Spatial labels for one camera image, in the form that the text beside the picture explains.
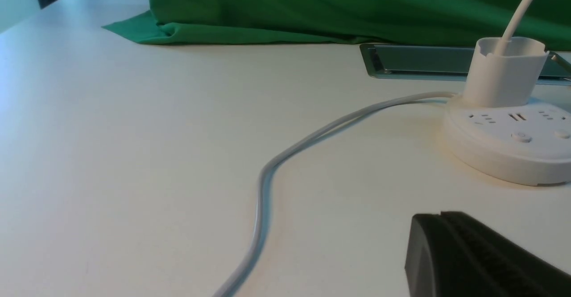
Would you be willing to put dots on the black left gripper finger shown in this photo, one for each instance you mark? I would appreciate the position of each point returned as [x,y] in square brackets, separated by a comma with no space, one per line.
[452,254]

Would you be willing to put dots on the green backdrop cloth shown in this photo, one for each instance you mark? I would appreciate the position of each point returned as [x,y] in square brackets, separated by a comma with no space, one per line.
[245,22]

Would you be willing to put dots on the metal desk cable tray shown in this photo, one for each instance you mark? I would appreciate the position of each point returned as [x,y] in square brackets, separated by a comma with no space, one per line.
[409,62]

